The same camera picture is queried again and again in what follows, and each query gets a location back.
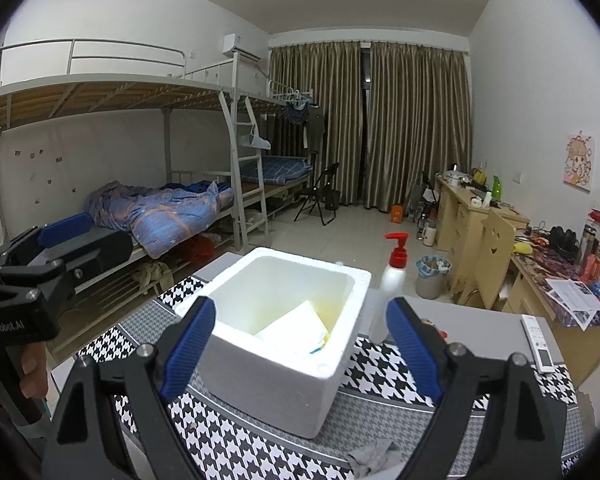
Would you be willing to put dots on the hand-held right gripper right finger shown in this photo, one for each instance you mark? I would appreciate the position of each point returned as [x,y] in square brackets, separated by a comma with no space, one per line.
[412,350]

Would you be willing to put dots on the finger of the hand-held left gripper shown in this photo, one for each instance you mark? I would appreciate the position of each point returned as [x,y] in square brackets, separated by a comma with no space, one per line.
[65,227]
[102,255]

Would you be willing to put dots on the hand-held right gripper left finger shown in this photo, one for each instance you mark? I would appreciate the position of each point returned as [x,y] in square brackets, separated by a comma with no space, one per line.
[190,345]

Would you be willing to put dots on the white foam box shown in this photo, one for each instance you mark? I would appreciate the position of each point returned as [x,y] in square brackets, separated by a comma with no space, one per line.
[280,390]

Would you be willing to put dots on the white paper napkin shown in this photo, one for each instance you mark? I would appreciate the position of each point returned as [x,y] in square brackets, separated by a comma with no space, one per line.
[295,325]

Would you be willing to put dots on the grey cloth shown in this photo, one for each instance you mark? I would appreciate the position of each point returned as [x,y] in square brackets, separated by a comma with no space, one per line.
[375,460]

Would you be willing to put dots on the person's left hand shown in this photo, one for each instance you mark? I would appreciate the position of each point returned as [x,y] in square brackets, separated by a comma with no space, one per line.
[34,370]

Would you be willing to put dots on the red snack packet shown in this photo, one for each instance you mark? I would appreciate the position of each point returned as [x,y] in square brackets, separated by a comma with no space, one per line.
[442,334]

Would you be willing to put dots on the beige cloth bundle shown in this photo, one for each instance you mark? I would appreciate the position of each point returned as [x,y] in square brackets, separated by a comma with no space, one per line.
[152,274]

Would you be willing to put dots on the blue plaid quilt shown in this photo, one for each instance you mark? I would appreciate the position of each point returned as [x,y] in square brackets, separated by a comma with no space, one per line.
[160,215]

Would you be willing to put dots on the white pump bottle red top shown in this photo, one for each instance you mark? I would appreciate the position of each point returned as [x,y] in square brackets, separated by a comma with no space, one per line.
[392,280]

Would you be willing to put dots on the grey trash bin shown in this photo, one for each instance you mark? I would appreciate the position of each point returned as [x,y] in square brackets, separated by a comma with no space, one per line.
[432,280]

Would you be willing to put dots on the red bag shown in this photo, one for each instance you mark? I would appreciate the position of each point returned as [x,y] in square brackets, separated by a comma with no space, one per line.
[200,250]

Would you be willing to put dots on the houndstooth tablecloth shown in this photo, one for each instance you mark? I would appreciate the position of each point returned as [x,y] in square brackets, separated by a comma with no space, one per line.
[230,440]

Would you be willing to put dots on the white thermos bottle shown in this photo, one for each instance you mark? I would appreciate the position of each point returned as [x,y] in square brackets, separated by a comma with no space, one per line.
[430,234]

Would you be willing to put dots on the wooden chair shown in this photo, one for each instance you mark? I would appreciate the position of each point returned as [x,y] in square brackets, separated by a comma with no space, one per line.
[492,255]

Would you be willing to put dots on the white remote control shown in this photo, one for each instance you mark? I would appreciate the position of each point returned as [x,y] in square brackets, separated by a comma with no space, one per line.
[539,342]

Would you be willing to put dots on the wooden desk with drawers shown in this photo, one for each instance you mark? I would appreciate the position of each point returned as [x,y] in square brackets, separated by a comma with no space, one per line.
[455,225]

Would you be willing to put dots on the orange container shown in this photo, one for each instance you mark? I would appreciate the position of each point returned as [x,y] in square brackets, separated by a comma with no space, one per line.
[397,214]

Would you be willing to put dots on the wooden desk with patterned cover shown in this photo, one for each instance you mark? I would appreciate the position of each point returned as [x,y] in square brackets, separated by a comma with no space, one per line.
[540,300]

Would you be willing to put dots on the white metal bunk bed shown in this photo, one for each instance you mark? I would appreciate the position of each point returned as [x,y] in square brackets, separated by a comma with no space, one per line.
[280,170]
[105,95]

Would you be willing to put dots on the black mesh bin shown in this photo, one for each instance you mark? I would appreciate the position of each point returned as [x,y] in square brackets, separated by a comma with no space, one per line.
[332,201]

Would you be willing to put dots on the printed paper sheets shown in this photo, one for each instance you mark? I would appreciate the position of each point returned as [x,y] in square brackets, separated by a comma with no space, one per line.
[575,302]

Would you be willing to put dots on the white rice cooker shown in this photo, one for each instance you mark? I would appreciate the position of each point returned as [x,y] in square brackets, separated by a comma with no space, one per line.
[454,177]

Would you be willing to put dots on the black folding chair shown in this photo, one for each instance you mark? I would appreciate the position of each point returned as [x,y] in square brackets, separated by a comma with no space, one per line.
[320,187]

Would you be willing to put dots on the black headphones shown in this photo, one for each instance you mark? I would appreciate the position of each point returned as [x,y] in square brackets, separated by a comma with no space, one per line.
[564,239]

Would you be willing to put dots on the brown curtain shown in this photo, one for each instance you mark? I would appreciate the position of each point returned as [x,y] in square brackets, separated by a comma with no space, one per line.
[315,75]
[415,125]

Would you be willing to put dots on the hanging dark clothes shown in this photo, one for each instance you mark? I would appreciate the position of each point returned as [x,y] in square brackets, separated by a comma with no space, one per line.
[312,127]

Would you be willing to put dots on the white air conditioner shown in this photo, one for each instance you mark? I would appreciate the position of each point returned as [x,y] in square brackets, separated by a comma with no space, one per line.
[241,49]

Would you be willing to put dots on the pink cartoon wall poster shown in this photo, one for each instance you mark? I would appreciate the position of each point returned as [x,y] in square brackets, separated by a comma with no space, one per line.
[579,160]

